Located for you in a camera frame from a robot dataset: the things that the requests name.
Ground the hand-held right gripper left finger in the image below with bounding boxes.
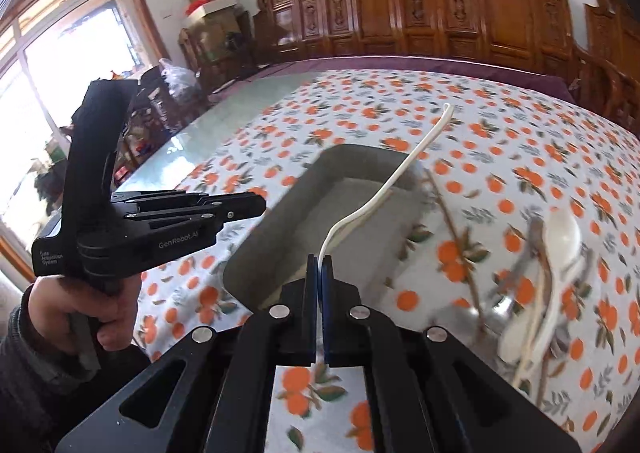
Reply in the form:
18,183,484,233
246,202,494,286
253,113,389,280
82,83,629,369
54,254,319,453

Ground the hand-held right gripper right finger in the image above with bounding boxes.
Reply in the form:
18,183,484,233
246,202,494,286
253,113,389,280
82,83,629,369
322,255,583,453

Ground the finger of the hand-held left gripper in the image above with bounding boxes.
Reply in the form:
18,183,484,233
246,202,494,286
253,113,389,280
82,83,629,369
111,189,211,208
125,189,267,234

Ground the grey rectangular container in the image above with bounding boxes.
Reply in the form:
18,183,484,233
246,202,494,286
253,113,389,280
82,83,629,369
222,144,426,329

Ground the white plastic fork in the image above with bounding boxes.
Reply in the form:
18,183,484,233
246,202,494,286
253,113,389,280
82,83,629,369
320,103,456,275

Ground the white plastic spoon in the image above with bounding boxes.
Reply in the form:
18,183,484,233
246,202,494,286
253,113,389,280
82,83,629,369
497,208,583,365

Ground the person's left forearm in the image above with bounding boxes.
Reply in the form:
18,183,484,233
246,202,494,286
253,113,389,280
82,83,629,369
0,300,101,453

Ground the person's left hand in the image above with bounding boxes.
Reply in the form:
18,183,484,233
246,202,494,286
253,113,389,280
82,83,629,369
27,277,138,352

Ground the clear plastic bag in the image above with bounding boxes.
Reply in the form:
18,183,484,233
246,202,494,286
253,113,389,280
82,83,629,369
159,58,201,100

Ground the wooden framed window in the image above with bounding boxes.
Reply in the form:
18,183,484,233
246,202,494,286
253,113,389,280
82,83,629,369
0,0,168,279

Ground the orange print tablecloth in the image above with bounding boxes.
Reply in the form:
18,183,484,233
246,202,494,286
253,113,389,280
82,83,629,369
135,68,640,453

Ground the carved wooden chair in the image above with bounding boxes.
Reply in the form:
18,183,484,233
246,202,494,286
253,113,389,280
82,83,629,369
575,0,640,134
252,0,326,66
320,0,441,59

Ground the metal fork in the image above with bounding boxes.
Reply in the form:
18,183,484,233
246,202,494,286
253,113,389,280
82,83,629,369
500,218,548,294

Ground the carved wooden bench backrest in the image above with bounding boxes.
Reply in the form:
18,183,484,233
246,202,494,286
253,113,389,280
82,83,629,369
435,0,576,79

